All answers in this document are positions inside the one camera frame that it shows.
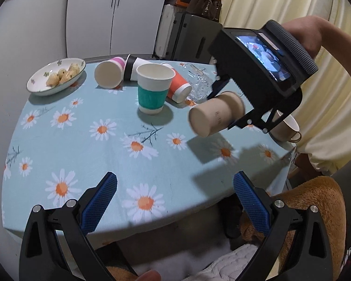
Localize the beige paper cup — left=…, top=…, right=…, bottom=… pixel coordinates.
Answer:
left=188, top=91, right=245, bottom=138

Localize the person's right forearm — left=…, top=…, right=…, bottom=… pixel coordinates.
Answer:
left=321, top=21, right=351, bottom=77

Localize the orange sleeve paper cup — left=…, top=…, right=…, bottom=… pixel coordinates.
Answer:
left=162, top=63, right=192, bottom=104

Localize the green sleeve paper cup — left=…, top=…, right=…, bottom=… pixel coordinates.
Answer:
left=136, top=63, right=176, bottom=115

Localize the black sleeve paper cup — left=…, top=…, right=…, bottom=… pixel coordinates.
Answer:
left=123, top=54, right=151, bottom=81

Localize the pink sleeve paper cup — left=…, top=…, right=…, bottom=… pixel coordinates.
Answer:
left=94, top=56, right=125, bottom=89

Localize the person's right hand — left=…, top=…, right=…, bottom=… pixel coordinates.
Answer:
left=282, top=15, right=330, bottom=58

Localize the person's left hand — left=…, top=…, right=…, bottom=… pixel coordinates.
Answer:
left=135, top=270, right=161, bottom=281

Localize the clear cut glass tumbler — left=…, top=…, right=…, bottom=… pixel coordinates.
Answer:
left=180, top=63, right=214, bottom=104

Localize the beige ceramic mug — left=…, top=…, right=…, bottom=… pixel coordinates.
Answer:
left=269, top=114, right=302, bottom=143

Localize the dark grey suitcase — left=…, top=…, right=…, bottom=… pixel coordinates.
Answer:
left=164, top=13, right=222, bottom=64

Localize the white suitcase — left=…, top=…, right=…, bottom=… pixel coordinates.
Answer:
left=154, top=4, right=177, bottom=58

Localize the cream curtain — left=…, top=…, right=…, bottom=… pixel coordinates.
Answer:
left=220, top=0, right=351, bottom=174

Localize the dark brown handbag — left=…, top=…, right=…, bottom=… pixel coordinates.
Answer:
left=186, top=0, right=222, bottom=22

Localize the white quilted cushion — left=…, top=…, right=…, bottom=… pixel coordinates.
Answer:
left=184, top=244, right=258, bottom=281

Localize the blue daisy tablecloth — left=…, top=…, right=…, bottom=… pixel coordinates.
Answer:
left=2, top=64, right=295, bottom=239

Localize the white double-door cabinet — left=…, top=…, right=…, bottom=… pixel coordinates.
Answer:
left=66, top=0, right=165, bottom=60

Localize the white floral snack dish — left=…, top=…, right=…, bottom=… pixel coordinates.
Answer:
left=26, top=58, right=86, bottom=96

